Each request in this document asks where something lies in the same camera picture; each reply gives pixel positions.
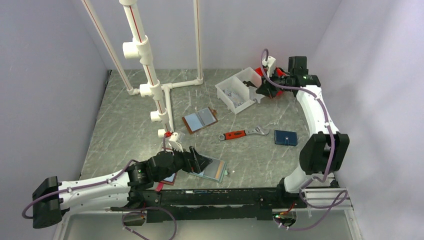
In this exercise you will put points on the red handled adjustable wrench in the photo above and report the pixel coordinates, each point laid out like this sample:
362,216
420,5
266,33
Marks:
258,130

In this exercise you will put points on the white pvc pipe frame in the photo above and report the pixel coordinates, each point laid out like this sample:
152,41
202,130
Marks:
139,48

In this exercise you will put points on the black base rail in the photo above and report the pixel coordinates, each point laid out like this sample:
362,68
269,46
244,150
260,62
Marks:
260,203

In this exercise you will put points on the grey parts in bin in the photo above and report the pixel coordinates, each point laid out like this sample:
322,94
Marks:
234,97

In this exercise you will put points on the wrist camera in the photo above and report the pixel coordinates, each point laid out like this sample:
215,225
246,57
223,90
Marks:
269,65
172,141

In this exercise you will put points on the navy blue card holder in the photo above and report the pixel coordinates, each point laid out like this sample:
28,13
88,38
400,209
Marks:
286,138

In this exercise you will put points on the white divided bin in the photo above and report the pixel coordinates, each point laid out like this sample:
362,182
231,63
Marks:
235,84

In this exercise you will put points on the brown card holder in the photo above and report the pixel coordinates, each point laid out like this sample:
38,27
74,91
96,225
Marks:
199,120

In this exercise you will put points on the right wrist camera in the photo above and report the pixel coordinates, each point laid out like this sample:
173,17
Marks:
269,65

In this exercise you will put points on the black part in bin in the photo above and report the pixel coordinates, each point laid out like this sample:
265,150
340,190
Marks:
249,84

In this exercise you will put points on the orange credit card in holder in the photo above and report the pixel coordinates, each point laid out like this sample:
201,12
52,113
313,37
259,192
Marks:
220,170

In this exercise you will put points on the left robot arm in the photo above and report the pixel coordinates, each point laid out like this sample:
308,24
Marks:
52,199

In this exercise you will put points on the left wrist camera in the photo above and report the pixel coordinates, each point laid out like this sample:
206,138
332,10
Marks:
172,141

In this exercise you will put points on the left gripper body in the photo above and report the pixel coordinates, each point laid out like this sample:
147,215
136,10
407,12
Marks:
180,161

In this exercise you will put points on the red plastic bin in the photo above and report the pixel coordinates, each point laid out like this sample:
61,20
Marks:
280,72

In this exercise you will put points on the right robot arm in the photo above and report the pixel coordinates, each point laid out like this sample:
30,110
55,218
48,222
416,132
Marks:
326,147

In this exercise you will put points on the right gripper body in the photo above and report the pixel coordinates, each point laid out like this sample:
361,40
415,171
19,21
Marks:
282,80

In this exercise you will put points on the red card holder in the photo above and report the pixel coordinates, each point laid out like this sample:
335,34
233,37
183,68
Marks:
170,179

